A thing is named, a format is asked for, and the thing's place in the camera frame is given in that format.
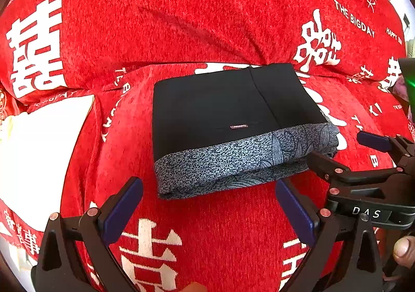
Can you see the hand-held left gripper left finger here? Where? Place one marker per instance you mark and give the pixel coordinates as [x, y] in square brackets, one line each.
[121, 211]

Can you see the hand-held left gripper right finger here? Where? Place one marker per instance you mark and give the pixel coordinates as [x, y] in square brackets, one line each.
[296, 211]

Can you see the black pants with grey lining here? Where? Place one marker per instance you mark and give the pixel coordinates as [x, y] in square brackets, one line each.
[210, 110]

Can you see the dark device with green light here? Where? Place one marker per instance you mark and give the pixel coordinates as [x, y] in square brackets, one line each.
[408, 79]

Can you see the red printed blanket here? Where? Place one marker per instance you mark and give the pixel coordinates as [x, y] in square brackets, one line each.
[194, 19]

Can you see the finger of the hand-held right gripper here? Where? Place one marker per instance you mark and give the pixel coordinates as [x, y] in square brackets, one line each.
[324, 162]
[373, 141]

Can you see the person's right hand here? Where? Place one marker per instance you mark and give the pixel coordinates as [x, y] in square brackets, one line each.
[405, 250]

